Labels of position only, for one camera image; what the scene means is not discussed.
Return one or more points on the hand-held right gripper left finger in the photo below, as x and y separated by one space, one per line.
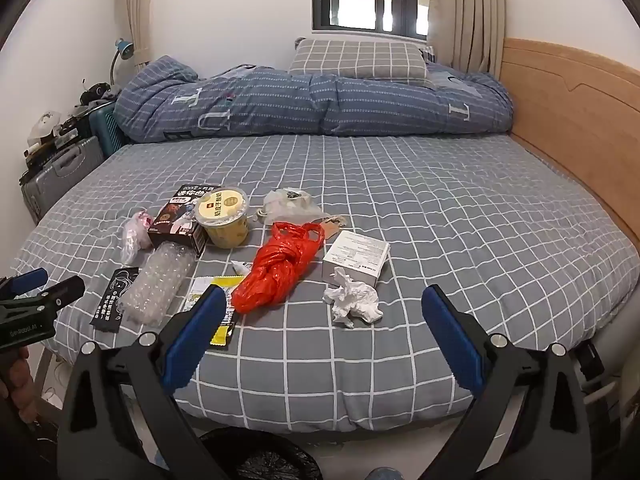
200 330

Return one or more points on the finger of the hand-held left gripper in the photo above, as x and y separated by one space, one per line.
65 291
27 280

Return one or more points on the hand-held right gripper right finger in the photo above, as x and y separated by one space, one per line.
452 330

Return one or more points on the yellow snack packet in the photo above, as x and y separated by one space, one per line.
222 337

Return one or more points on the white snack packet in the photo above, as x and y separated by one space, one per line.
196 292

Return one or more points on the black sachet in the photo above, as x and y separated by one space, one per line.
112 305

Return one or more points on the clear plastic bubble tray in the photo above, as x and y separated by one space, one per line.
155 280

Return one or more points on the small white wrapper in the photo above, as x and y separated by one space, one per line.
241 267

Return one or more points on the clear plastic bag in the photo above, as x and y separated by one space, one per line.
132 237
290 207

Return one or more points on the red plastic bag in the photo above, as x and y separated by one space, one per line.
270 275

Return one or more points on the white tissue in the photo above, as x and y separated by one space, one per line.
350 302

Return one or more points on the dark brown carton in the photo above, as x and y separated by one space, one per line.
172 222

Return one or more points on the yellow lidded cup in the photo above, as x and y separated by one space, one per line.
222 220

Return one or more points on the white cardboard box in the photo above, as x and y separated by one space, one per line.
355 255

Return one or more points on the black lined trash bin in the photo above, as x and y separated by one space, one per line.
260 460

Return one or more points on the brown paper tag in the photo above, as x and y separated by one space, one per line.
332 227

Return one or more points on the person's left hand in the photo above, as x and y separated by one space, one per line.
15 380

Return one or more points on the grey suitcase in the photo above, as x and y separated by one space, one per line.
60 170

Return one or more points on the white round appliance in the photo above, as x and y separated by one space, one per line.
42 130

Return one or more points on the grey checked bed sheet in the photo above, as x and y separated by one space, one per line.
400 185

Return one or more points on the teal suitcase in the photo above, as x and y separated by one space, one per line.
102 130

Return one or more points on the dark tangled gear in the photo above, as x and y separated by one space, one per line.
97 92

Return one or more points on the blue striped duvet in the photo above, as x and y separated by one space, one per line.
300 105

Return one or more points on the blue desk lamp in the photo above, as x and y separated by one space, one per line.
125 50

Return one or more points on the grey checked pillow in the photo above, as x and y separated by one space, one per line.
360 60

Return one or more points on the beige curtain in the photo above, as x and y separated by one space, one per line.
137 5
470 10

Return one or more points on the dark framed window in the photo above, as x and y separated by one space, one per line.
350 10

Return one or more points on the wooden bed frame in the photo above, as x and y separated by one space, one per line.
575 120

